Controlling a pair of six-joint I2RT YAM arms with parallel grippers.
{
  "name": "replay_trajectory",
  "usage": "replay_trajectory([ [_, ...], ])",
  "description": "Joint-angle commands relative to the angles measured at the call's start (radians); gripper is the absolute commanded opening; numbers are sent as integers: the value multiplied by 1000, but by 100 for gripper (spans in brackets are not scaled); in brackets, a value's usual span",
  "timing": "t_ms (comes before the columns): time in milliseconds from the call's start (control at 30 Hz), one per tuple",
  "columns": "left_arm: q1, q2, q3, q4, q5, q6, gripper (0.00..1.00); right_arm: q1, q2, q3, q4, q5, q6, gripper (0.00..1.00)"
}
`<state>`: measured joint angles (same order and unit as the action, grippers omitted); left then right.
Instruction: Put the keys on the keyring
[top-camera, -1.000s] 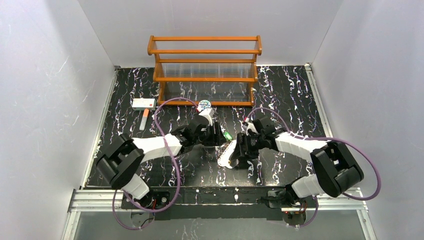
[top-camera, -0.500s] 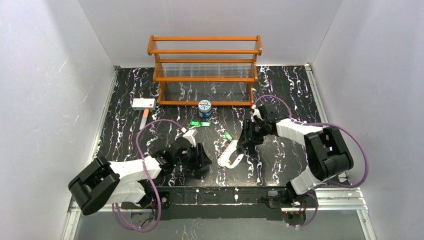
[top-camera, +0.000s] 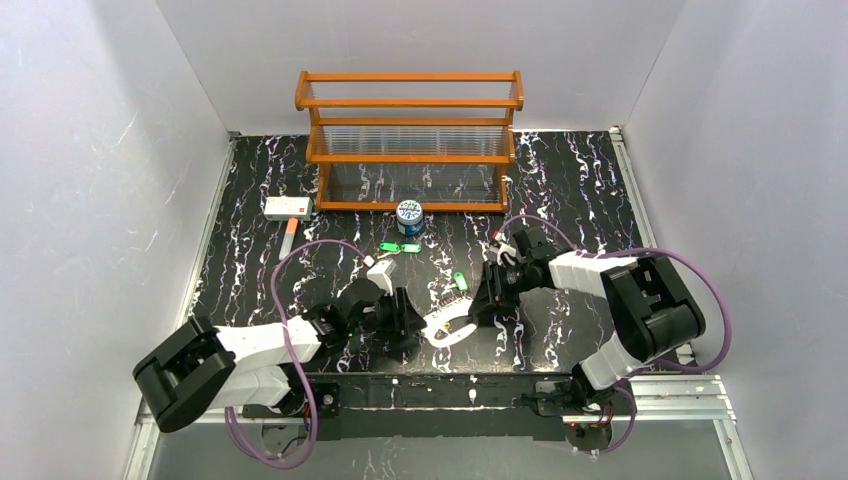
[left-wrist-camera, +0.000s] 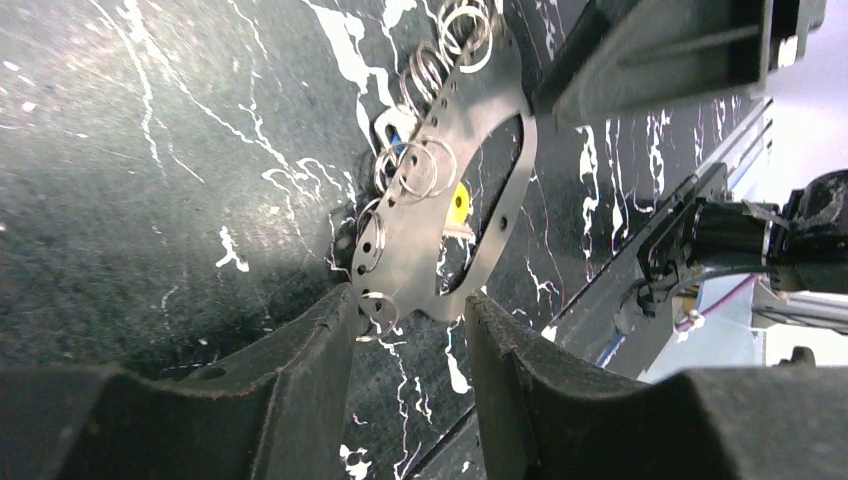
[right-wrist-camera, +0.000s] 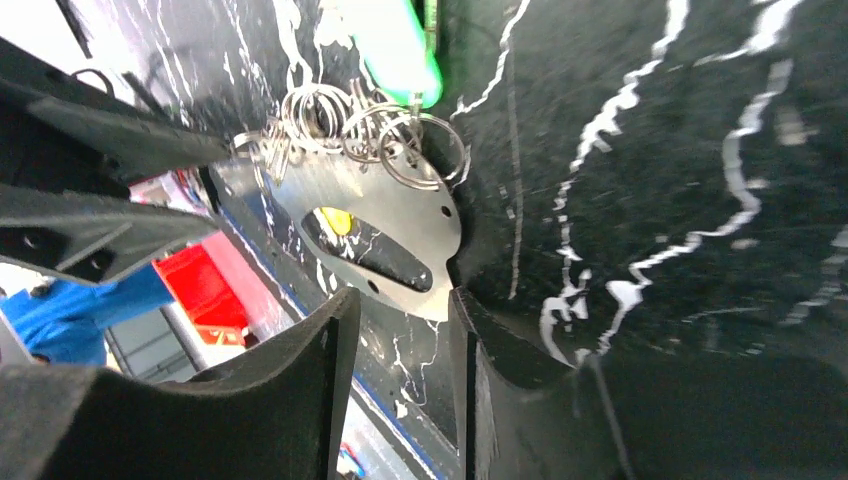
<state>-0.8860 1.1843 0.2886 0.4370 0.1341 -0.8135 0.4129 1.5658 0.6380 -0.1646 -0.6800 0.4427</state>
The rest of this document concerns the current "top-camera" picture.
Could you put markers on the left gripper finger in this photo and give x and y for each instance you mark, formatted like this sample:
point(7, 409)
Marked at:
point(407, 320)
point(389, 347)

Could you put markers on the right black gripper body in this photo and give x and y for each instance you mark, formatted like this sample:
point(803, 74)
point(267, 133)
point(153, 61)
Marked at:
point(495, 292)

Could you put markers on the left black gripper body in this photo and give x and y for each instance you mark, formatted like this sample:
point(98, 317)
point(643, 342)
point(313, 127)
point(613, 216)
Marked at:
point(391, 314)

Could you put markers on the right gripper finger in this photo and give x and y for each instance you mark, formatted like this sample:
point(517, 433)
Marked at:
point(489, 284)
point(485, 315)

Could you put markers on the large silver carabiner keyring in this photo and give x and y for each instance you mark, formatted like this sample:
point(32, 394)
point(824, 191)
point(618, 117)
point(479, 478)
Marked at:
point(449, 324)

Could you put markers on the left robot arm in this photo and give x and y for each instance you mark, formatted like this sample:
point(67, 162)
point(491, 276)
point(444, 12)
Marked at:
point(202, 367)

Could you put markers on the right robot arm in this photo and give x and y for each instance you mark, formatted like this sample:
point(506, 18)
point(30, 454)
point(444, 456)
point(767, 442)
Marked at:
point(652, 309)

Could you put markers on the blue round jar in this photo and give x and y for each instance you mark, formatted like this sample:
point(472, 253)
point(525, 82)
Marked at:
point(409, 218)

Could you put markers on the orange white tube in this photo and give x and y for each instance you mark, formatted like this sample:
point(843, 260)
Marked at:
point(288, 238)

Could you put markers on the white red small box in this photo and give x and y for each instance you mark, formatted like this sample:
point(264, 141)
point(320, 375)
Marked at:
point(282, 208)

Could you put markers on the orange wooden shelf rack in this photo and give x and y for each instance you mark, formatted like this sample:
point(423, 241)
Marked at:
point(443, 139)

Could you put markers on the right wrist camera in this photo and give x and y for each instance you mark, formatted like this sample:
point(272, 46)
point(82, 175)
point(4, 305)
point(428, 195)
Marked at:
point(504, 253)

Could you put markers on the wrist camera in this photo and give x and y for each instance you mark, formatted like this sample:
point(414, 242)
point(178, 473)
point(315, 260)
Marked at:
point(504, 253)
point(381, 274)

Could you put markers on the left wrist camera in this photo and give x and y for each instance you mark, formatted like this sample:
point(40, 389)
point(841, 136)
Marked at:
point(381, 274)

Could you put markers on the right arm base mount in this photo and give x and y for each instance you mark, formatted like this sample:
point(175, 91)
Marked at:
point(558, 404)

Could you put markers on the aluminium frame rail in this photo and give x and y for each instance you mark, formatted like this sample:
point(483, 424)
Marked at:
point(662, 396)

